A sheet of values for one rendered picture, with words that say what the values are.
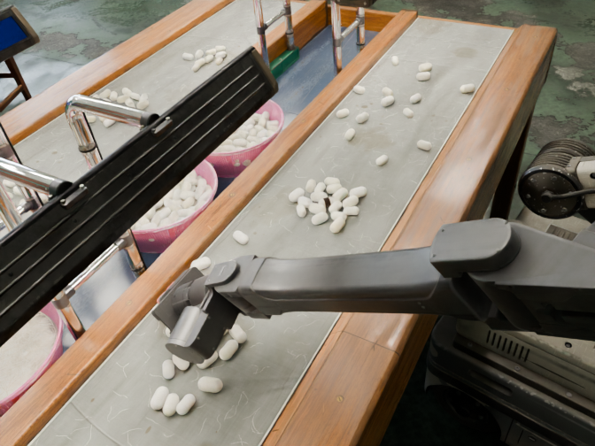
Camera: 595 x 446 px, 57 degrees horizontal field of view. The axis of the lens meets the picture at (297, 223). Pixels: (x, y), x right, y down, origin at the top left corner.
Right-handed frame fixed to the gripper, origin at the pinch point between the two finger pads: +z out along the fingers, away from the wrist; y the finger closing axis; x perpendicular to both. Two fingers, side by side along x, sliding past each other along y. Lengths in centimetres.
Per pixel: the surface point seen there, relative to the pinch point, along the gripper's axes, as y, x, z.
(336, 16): -87, -18, -2
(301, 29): -113, -21, 29
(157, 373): 9.2, 5.2, -2.6
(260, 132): -55, -9, 13
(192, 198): -27.8, -8.6, 13.4
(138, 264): -5.3, -7.8, 6.1
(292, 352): -3.5, 16.5, -15.7
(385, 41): -107, -3, 3
